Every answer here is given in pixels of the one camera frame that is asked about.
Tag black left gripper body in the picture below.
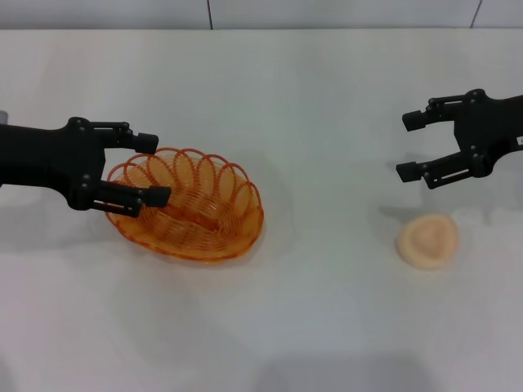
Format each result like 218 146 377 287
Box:
0 117 107 212

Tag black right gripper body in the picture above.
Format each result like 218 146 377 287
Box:
453 88 523 180

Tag orange wire basket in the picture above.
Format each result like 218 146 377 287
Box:
105 147 266 267

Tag pale round bun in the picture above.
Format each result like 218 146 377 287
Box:
394 212 460 270

